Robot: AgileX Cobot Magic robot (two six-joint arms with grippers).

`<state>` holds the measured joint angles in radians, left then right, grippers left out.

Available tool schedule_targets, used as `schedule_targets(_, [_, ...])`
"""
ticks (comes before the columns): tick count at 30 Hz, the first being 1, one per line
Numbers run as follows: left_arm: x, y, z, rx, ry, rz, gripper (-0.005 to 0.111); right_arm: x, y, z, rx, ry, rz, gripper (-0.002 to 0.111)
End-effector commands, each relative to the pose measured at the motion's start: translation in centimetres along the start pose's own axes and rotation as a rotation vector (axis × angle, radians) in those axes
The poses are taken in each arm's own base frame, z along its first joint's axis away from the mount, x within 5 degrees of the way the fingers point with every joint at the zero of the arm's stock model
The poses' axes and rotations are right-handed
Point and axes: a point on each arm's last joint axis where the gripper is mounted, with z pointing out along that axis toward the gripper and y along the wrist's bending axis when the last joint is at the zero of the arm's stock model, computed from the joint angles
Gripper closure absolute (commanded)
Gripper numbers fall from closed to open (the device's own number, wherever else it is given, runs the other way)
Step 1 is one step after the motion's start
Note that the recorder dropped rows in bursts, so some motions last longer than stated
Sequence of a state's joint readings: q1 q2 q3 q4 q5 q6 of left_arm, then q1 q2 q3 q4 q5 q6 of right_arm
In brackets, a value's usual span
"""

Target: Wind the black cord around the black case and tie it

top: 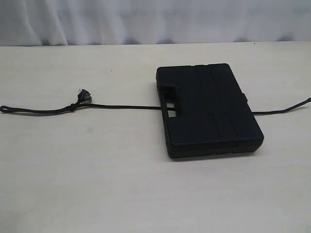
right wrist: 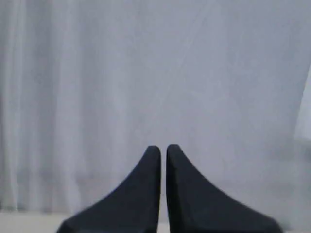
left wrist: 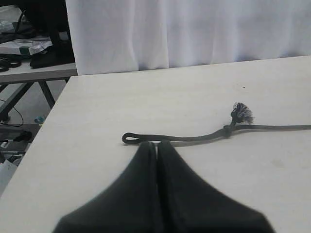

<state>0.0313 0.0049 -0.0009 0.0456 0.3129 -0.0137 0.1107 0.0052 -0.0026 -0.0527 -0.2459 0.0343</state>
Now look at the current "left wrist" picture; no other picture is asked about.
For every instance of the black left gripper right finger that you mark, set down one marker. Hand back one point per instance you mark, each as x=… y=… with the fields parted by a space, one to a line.
x=191 y=205

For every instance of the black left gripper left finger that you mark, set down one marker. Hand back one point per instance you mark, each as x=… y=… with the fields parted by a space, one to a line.
x=128 y=205

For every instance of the grey side table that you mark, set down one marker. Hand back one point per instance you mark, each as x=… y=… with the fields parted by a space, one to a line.
x=31 y=93

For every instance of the white backdrop curtain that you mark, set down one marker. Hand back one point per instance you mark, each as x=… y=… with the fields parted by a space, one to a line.
x=129 y=35

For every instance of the black monitor stand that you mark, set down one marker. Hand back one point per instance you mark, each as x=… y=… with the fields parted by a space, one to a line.
x=50 y=17

